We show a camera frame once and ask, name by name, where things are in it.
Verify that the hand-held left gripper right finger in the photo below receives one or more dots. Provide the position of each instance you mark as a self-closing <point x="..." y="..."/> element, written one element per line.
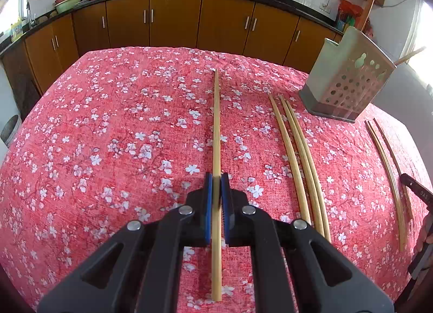
<point x="226" y="211"/>

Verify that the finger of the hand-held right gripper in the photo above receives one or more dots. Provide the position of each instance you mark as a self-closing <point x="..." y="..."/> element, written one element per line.
<point x="417" y="188"/>

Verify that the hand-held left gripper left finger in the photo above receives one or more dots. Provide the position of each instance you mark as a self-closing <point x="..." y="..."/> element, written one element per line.
<point x="209" y="204"/>

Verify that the perforated metal utensil holder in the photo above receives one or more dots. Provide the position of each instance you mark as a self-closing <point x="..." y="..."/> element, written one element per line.
<point x="345" y="86"/>

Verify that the red floral tablecloth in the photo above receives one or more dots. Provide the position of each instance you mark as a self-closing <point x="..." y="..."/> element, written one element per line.
<point x="101" y="130"/>

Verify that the kitchen window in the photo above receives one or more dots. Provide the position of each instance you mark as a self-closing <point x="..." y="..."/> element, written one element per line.
<point x="421" y="29"/>
<point x="17" y="5"/>

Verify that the red oil bottle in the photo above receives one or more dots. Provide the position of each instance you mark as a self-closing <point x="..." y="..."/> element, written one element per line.
<point x="369" y="29"/>

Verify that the red bag with bottles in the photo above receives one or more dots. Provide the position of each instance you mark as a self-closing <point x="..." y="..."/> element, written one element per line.
<point x="348" y="12"/>

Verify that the wooden lower kitchen cabinets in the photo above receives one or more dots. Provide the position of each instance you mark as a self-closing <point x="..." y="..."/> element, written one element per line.
<point x="169" y="18"/>

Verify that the grey round container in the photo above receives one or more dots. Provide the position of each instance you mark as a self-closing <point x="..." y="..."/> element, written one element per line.
<point x="10" y="130"/>

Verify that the green basin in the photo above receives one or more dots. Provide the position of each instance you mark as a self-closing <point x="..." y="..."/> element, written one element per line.
<point x="67" y="6"/>

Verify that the yellow detergent bottle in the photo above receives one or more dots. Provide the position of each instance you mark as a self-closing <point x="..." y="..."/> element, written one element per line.
<point x="16" y="32"/>

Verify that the steel faucet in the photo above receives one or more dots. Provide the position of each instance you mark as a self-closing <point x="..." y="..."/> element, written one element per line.
<point x="30" y="12"/>

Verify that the wall outlet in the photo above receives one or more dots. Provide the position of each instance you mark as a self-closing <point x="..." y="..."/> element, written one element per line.
<point x="327" y="8"/>

